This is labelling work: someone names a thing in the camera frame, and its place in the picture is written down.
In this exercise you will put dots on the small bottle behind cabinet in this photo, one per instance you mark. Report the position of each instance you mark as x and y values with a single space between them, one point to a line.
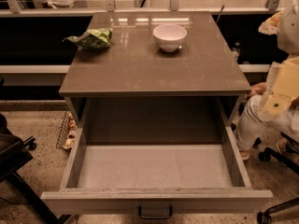
236 48

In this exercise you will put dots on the black office chair right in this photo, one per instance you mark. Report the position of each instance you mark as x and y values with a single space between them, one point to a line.
291 148

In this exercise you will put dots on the black chair base left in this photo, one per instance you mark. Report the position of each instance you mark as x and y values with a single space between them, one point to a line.
13 155

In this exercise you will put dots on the wire basket with snacks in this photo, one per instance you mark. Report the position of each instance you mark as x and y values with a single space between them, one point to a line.
67 133

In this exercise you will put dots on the grey top drawer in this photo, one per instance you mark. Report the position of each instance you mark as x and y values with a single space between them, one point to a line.
114 179

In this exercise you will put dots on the seated person in white trousers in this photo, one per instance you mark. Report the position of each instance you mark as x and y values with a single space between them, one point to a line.
251 125

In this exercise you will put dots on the grey drawer cabinet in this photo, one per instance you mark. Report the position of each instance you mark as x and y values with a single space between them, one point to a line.
134 93

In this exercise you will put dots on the green chip bag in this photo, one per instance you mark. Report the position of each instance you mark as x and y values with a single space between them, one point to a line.
92 39

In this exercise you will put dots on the white ceramic bowl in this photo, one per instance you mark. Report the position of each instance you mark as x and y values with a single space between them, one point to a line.
169 37

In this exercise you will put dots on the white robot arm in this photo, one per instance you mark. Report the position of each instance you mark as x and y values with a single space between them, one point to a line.
285 25

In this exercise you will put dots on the metal railing with posts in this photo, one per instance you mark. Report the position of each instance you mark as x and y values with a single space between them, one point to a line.
149 0

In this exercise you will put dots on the black drawer handle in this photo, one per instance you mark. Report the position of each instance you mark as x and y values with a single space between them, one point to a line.
151 214

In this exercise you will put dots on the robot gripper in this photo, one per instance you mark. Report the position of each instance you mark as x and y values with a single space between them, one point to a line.
289 32

